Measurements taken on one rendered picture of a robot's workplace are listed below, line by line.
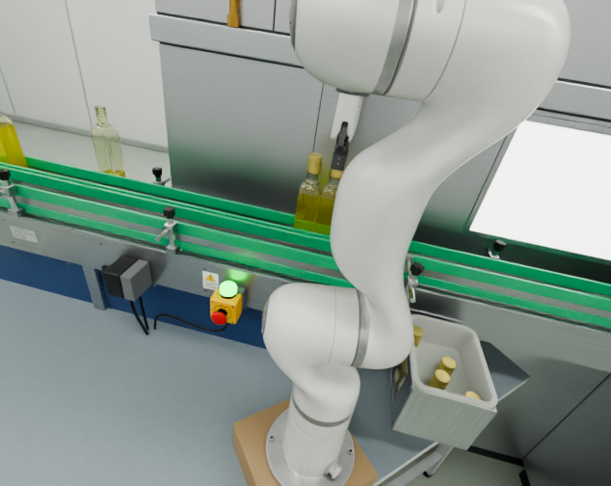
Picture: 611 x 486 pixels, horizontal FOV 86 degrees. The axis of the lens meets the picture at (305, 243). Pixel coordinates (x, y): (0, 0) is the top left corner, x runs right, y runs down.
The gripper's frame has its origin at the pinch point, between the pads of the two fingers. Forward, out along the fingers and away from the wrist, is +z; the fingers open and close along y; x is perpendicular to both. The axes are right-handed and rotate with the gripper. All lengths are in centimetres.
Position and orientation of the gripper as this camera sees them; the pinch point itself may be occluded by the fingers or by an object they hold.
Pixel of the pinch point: (339, 158)
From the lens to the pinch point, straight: 82.7
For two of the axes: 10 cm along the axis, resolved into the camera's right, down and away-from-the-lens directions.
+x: 9.7, 2.2, -1.1
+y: -2.1, 5.0, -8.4
